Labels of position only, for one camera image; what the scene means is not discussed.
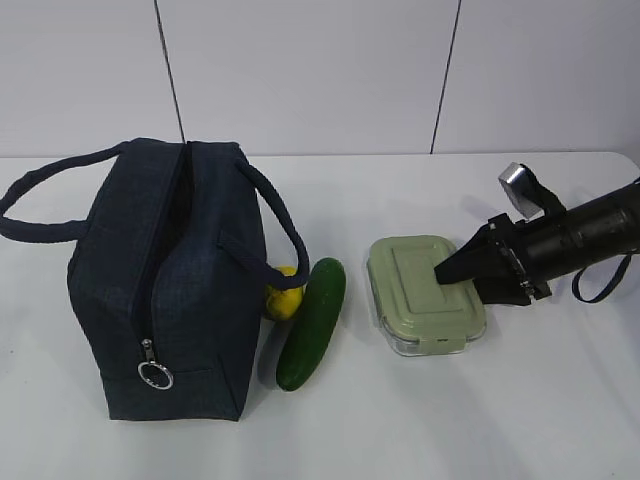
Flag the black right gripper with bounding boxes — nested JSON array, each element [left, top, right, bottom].
[[434, 213, 551, 306]]

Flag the glass container green lid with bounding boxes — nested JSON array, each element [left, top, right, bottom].
[[366, 235, 487, 357]]

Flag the green cucumber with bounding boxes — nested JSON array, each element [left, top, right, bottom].
[[276, 257, 347, 392]]

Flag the dark blue lunch bag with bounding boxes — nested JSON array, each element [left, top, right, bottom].
[[1, 138, 310, 421]]

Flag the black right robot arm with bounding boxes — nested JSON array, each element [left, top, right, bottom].
[[435, 181, 639, 306]]

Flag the yellow lemon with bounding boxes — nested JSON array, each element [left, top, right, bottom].
[[264, 285, 304, 322]]

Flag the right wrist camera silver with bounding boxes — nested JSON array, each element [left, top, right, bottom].
[[498, 162, 566, 219]]

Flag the dark right arm cable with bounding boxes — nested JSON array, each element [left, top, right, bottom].
[[573, 252, 632, 303]]

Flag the silver zipper pull ring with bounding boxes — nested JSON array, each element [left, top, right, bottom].
[[137, 338, 175, 391]]

